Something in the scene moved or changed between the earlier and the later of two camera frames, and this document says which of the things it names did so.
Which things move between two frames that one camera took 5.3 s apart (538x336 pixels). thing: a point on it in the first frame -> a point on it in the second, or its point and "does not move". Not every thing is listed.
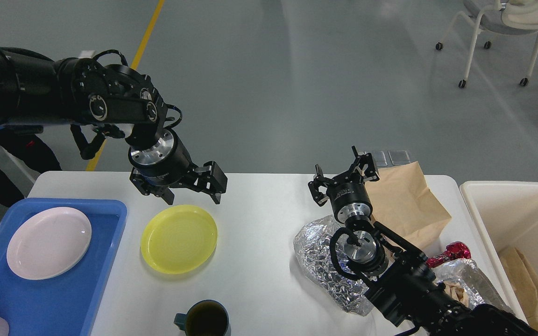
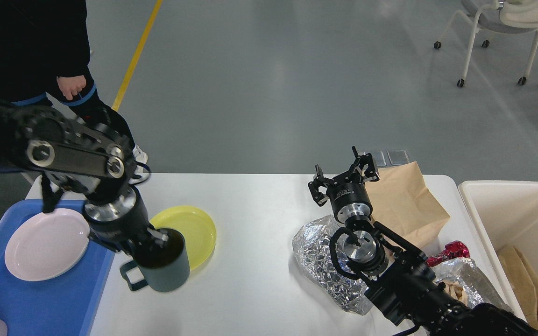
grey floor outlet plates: x=388 y=158 does not move
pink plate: x=48 y=242 does not move
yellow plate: x=178 y=239 does not move
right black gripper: x=349 y=199 does not move
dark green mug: x=206 y=318 -> x=164 y=266
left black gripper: x=167 y=163 -> x=122 y=223
